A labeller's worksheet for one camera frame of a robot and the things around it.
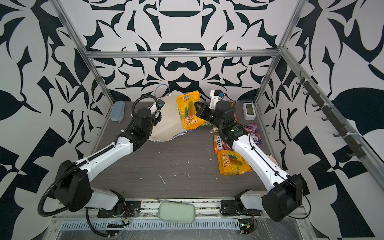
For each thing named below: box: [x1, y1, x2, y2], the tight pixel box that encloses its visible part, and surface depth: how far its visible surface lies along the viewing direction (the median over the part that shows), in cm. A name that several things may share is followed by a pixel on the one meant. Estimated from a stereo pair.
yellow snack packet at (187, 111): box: [176, 90, 207, 131], surface depth 76 cm
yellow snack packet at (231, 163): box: [217, 149, 252, 176], surface depth 85 cm
